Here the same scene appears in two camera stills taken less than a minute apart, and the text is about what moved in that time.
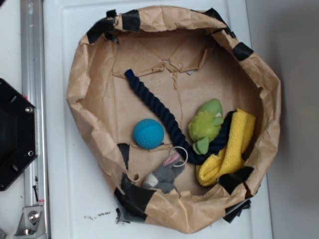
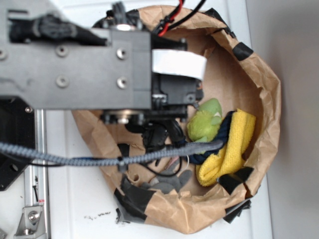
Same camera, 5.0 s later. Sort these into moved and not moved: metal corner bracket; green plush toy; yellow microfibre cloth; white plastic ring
Moved: white plastic ring
Not moved: green plush toy; yellow microfibre cloth; metal corner bracket
